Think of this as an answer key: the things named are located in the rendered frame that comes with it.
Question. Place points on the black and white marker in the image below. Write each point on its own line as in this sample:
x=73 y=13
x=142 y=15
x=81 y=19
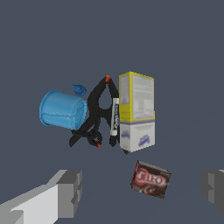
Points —
x=115 y=117

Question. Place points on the brown Jell-O pudding box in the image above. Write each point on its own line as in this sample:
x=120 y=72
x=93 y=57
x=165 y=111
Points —
x=150 y=179

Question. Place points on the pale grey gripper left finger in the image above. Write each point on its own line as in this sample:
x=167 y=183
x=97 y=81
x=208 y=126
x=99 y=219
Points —
x=43 y=201

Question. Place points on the large black spring clamp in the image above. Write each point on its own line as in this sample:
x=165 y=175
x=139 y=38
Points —
x=99 y=105

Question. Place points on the small black spring clamp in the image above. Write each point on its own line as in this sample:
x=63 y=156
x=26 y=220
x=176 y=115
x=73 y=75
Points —
x=90 y=135

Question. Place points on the blue plastic cup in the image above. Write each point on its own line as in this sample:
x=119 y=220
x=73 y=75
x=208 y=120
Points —
x=61 y=109

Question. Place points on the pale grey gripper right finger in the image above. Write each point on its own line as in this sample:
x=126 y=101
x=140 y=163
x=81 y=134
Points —
x=214 y=186

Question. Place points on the yellow and white sugar box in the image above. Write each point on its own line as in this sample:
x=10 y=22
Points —
x=137 y=112

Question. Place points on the small blue faceted piece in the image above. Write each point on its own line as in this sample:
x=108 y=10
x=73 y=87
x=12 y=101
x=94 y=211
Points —
x=79 y=89

